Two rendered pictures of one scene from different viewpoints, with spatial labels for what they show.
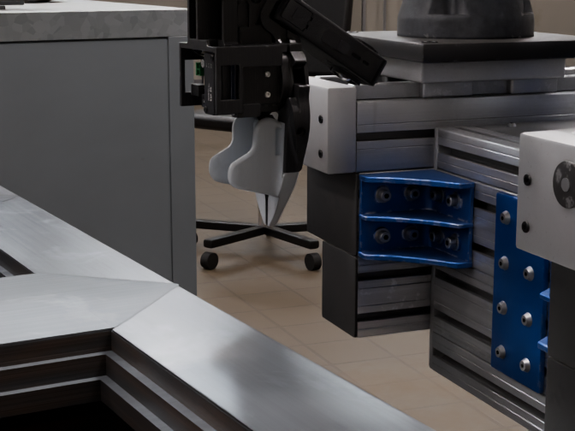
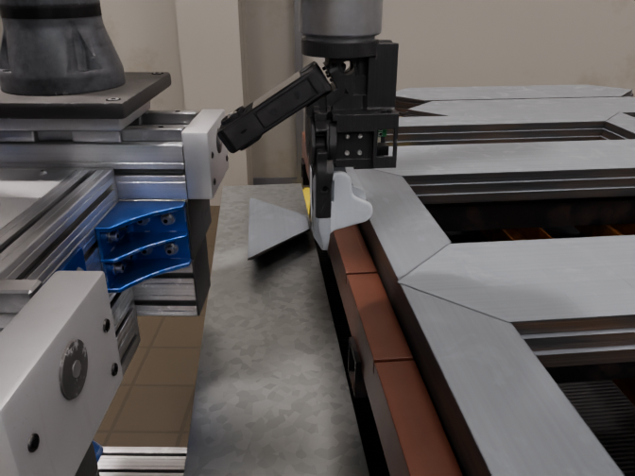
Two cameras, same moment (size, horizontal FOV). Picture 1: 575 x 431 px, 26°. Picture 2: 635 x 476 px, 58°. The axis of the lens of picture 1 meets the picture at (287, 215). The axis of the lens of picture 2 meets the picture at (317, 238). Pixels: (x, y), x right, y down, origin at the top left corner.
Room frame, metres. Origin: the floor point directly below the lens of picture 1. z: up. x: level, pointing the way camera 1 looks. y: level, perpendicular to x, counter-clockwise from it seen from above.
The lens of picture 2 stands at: (1.52, 0.22, 1.17)
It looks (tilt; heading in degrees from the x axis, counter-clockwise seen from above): 25 degrees down; 202
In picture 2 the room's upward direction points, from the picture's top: straight up
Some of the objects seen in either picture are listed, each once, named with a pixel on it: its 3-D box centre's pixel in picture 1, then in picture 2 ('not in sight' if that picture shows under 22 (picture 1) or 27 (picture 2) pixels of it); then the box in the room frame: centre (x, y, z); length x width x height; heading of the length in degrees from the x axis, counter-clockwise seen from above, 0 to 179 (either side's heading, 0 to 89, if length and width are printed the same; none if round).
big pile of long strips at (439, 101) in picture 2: not in sight; (527, 109); (-0.21, 0.15, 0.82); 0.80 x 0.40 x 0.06; 118
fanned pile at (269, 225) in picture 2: not in sight; (278, 223); (0.55, -0.27, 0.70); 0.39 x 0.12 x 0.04; 28
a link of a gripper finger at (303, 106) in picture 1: (286, 117); not in sight; (0.99, 0.00, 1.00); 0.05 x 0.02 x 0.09; 29
